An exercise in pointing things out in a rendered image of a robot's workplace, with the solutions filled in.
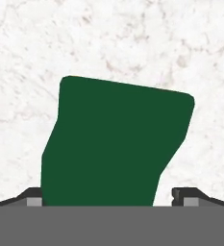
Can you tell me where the dark green sponge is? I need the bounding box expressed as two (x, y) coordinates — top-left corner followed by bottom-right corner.
(40, 75), (196, 208)

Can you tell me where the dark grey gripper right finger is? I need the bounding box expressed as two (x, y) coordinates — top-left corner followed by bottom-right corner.
(171, 186), (224, 208)

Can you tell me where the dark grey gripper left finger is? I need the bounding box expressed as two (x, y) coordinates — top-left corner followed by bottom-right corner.
(0, 186), (43, 208)

